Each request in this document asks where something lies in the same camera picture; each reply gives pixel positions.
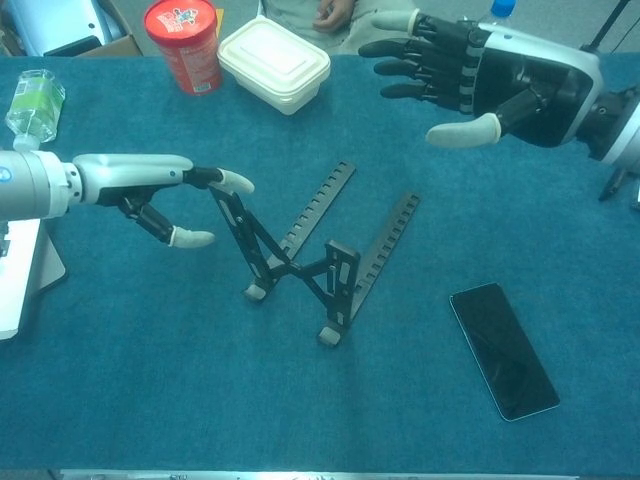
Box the white product box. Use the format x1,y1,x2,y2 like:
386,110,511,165
0,217,42,342

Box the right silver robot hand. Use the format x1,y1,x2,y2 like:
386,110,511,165
358,8,606,151

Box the seated person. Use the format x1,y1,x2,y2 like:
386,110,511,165
259,0,421,56

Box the black folding laptop stand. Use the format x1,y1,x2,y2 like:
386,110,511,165
243,160,422,349

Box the black tripod leg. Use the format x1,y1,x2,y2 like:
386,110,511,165
579,0,636,54

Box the white plastic device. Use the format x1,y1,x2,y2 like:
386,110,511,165
7,0,131,57

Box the long thin metal rod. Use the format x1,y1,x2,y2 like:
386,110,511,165
59,468,584,480

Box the cream lidded food container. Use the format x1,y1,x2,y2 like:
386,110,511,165
217,14,332,117

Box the orange snack canister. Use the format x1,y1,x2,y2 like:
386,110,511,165
143,0,224,97

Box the black flat device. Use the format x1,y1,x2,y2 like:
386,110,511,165
598,167,640,203

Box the black smartphone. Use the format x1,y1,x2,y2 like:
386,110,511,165
448,282,561,424

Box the blue felt table cloth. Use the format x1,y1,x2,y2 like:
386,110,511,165
0,54,640,474

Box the cardboard box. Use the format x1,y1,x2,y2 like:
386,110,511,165
0,0,144,58

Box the clear water bottle green label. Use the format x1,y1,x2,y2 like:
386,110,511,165
4,68,67,152

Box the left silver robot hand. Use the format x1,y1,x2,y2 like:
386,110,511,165
72,152,256,250

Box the cola bottle blue label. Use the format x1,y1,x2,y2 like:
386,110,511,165
474,0,516,31

